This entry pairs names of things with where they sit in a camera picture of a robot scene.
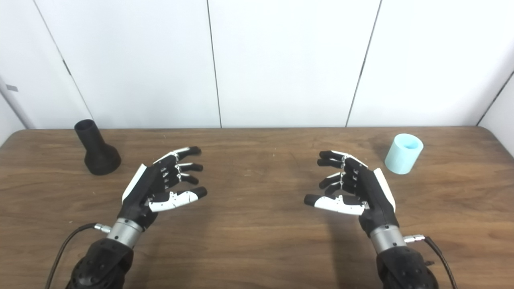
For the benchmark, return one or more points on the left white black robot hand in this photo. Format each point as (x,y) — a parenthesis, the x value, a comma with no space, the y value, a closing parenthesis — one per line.
(140,192)

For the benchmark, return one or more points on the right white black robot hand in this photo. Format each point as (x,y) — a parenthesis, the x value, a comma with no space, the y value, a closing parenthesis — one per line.
(375,200)

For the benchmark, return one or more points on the black funnel-shaped nozzle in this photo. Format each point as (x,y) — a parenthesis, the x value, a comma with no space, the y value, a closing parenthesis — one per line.
(100,158)

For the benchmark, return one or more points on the grey tape piece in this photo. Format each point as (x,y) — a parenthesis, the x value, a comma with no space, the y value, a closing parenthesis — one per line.
(11,88)

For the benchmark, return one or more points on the black wall panel hinge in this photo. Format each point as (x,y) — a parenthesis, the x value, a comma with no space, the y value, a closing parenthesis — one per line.
(66,67)

